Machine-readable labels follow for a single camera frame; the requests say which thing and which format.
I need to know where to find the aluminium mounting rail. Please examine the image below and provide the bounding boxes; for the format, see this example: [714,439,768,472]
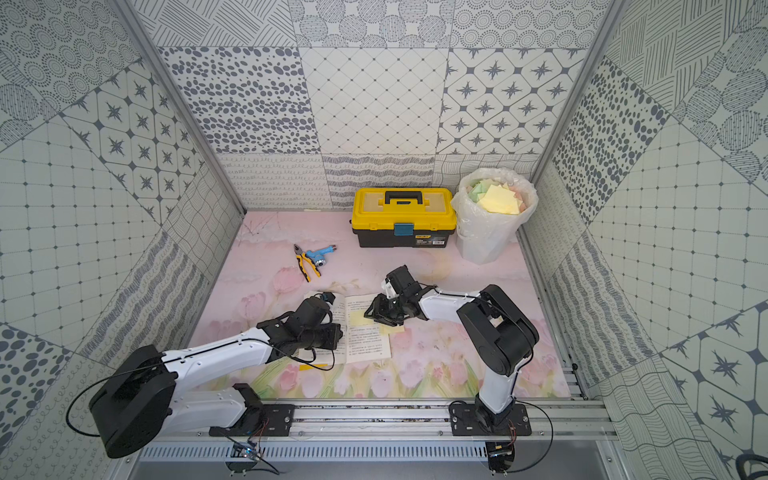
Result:
[122,398,619,444]

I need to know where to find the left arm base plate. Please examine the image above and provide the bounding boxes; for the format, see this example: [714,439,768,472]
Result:
[208,404,296,437]

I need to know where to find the right black controller box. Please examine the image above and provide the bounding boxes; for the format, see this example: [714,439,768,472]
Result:
[485,442,516,475]

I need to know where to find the discarded sticky notes pile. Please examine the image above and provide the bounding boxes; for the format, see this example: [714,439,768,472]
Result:
[466,179,527,215]

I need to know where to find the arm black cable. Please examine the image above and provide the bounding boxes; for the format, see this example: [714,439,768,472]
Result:
[503,398,554,474]
[64,359,175,439]

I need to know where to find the yellow children's book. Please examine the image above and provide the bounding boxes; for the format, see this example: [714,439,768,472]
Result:
[296,294,391,368]

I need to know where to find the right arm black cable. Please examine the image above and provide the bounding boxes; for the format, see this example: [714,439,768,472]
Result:
[503,398,554,474]

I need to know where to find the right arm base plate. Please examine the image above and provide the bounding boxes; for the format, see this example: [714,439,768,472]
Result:
[448,400,532,437]

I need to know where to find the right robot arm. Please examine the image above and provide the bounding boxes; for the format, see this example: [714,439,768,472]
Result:
[364,265,540,416]

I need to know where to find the left green circuit board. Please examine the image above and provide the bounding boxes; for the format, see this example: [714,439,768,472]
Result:
[225,442,260,474]

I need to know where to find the white bin with plastic liner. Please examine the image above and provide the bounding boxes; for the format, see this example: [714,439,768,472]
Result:
[451,168,539,264]

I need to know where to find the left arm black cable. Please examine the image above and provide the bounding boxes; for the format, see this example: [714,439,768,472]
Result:
[64,359,175,439]

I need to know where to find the blue plastic tool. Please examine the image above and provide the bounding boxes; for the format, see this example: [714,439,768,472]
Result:
[305,245,337,268]

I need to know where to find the pale yellow sticky note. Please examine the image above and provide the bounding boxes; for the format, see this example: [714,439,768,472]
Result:
[348,310,376,328]
[378,325,405,336]

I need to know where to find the yellow handled pliers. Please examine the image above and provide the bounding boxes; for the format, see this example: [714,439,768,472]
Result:
[293,244,321,282]

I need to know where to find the yellow black toolbox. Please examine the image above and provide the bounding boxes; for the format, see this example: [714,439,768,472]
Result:
[351,187,457,248]

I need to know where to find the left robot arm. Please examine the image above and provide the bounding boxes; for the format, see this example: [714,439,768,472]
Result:
[88,292,343,459]

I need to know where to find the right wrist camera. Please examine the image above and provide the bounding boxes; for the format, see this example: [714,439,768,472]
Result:
[382,279,401,299]

